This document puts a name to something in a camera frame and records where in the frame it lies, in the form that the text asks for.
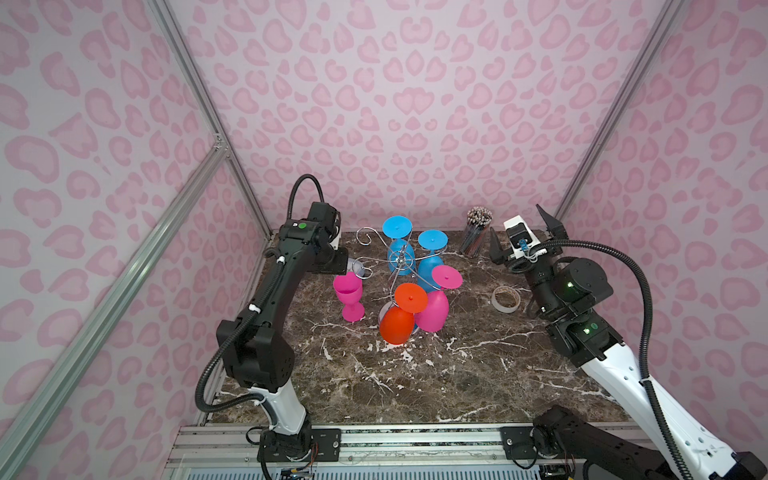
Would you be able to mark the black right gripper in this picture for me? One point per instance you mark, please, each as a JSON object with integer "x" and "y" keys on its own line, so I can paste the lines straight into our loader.
{"x": 498, "y": 256}

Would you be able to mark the red wine glass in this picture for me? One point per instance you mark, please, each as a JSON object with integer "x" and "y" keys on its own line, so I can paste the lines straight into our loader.
{"x": 397, "y": 324}

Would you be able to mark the magenta wine glass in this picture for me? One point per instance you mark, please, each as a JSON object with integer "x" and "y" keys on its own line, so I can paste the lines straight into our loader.
{"x": 434, "y": 316}
{"x": 349, "y": 290}

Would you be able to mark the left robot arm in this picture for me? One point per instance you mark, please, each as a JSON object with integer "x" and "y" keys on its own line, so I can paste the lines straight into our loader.
{"x": 252, "y": 348}

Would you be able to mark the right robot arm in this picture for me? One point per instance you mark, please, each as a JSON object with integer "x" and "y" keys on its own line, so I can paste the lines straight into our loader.
{"x": 566, "y": 291}

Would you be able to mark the blue wine glass right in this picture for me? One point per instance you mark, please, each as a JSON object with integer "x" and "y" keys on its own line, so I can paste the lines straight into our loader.
{"x": 434, "y": 242}

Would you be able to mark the blue wine glass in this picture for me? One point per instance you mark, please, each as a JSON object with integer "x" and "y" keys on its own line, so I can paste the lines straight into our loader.
{"x": 400, "y": 253}
{"x": 434, "y": 242}

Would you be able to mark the blue wine glass rear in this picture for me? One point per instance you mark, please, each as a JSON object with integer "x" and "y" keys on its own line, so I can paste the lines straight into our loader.
{"x": 400, "y": 253}

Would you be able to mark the clear tape roll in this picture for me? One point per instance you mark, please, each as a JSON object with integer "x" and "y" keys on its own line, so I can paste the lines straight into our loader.
{"x": 506, "y": 299}

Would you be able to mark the chrome wire wine glass rack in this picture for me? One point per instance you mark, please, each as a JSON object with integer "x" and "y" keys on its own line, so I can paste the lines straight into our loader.
{"x": 396, "y": 280}

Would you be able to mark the aluminium frame post right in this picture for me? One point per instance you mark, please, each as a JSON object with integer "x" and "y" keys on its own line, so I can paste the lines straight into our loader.
{"x": 671, "y": 14}

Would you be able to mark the aluminium frame bar left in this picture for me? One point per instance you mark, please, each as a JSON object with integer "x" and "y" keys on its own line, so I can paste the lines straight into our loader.
{"x": 37, "y": 416}

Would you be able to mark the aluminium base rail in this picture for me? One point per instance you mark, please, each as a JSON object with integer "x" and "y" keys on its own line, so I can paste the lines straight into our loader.
{"x": 407, "y": 451}

